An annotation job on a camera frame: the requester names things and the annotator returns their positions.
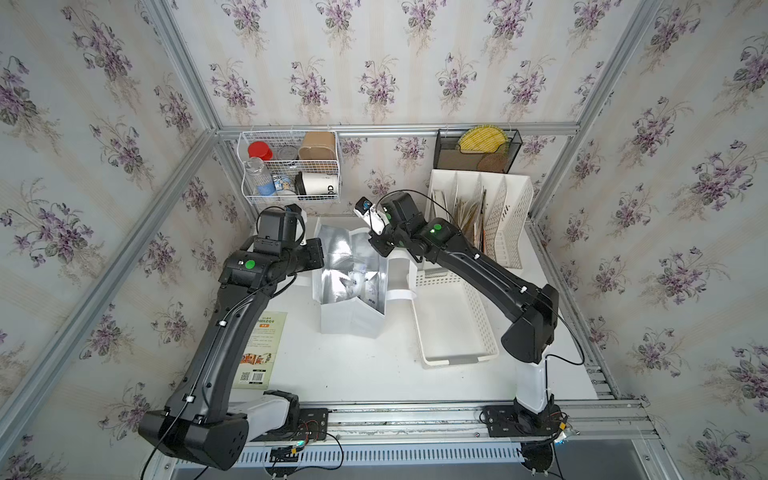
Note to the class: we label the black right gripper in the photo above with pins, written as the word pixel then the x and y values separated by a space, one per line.
pixel 380 248

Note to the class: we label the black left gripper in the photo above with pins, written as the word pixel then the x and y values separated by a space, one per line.
pixel 316 247

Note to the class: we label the white insulated delivery bag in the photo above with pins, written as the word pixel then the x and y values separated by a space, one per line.
pixel 345 241

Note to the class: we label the ice pack with blue print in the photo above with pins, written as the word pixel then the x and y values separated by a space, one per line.
pixel 361 281

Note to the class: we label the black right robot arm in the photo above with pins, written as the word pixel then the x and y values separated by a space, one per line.
pixel 532 311

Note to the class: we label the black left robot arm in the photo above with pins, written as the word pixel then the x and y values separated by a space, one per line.
pixel 196 423

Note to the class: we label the purple white spine book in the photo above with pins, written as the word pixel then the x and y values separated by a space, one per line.
pixel 440 205

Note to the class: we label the clear plastic water bottle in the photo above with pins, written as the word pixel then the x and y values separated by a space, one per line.
pixel 259 177

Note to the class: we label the white black paper cup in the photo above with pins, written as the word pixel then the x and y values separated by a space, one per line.
pixel 316 184

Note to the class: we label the yellow brown magazines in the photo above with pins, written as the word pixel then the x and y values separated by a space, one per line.
pixel 469 216

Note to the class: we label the red lidded jar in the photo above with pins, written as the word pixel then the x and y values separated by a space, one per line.
pixel 260 150

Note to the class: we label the white plastic file organizer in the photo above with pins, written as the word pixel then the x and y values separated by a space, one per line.
pixel 507 204

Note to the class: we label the brown cardboard box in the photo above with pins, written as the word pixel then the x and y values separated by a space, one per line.
pixel 318 145

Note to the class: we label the white perforated plastic basket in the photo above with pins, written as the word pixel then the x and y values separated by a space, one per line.
pixel 451 322

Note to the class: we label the green illustrated children's book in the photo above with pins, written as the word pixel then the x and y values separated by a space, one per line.
pixel 260 353

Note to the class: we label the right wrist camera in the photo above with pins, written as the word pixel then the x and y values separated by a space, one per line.
pixel 366 210

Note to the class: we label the white wire wall basket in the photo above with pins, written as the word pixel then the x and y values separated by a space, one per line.
pixel 285 164

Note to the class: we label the black mesh wall holder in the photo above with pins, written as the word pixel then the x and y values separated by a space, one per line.
pixel 447 156

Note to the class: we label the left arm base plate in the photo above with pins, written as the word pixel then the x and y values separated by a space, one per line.
pixel 305 424

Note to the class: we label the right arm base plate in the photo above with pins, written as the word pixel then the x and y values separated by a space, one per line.
pixel 512 420

